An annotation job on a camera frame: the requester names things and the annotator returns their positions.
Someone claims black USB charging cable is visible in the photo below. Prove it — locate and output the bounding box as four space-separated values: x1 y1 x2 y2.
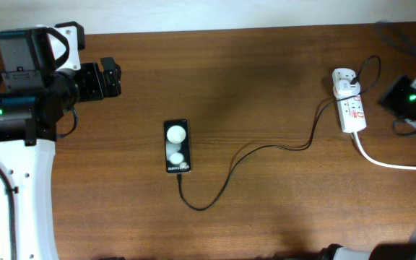
176 55 382 212

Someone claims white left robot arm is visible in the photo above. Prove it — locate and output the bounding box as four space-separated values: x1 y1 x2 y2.
0 22 121 259

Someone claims white USB charger plug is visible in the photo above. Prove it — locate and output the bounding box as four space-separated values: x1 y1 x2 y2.
333 78 360 100

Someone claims white power strip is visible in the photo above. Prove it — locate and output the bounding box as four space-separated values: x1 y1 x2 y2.
331 68 367 134

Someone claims white power strip cord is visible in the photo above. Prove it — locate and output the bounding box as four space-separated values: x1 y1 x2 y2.
352 131 416 172

